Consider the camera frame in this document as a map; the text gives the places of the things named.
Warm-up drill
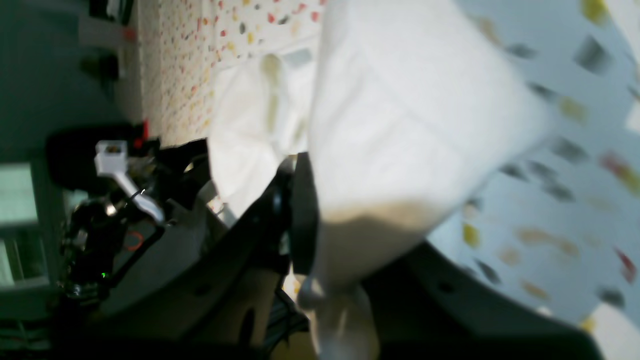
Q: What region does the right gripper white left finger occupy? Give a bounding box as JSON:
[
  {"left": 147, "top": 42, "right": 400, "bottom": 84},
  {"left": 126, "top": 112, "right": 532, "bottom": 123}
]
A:
[{"left": 100, "top": 157, "right": 309, "bottom": 360}]

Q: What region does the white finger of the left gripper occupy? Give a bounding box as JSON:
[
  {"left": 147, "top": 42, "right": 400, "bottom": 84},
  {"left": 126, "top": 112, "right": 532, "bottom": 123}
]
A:
[{"left": 112, "top": 172, "right": 166, "bottom": 226}]

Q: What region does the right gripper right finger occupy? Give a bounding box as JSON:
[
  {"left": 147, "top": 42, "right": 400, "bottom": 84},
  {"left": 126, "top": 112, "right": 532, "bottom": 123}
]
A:
[{"left": 363, "top": 243, "right": 602, "bottom": 360}]

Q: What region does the white printed T-shirt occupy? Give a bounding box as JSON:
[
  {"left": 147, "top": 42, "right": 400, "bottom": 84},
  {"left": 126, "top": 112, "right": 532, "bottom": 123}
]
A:
[{"left": 206, "top": 0, "right": 554, "bottom": 360}]

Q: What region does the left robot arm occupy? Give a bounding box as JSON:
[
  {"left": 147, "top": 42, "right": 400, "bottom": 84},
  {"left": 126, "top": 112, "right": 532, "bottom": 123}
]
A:
[{"left": 45, "top": 124, "right": 215, "bottom": 326}]

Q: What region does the red clamp right corner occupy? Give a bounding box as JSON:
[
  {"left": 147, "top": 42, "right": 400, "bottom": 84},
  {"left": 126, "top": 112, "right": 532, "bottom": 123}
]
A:
[{"left": 132, "top": 118, "right": 149, "bottom": 150}]

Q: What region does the terrazzo pattern tablecloth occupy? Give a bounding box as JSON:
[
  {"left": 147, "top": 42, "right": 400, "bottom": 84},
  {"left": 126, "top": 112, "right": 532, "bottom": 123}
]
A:
[{"left": 137, "top": 0, "right": 640, "bottom": 360}]

